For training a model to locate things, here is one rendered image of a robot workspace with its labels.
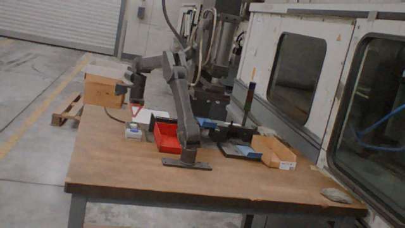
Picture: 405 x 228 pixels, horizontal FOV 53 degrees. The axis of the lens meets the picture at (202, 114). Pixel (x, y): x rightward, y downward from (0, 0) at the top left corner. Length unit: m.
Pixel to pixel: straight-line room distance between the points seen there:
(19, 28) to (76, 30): 1.37
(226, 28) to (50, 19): 9.54
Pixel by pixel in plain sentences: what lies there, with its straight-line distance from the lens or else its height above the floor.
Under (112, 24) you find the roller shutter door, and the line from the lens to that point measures 11.07.
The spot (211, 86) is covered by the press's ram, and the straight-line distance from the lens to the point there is 1.92.
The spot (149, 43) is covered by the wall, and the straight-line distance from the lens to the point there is 11.15.
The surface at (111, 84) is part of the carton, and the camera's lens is 5.20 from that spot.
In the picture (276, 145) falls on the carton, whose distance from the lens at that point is 2.04.
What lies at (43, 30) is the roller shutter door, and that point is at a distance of 11.32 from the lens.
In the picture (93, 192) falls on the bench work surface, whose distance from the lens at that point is 1.37.
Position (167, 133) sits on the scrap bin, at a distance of 1.95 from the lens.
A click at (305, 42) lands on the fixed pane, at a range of 2.66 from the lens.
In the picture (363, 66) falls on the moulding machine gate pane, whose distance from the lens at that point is 1.94.
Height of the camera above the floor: 1.48
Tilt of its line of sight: 13 degrees down
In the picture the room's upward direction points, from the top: 12 degrees clockwise
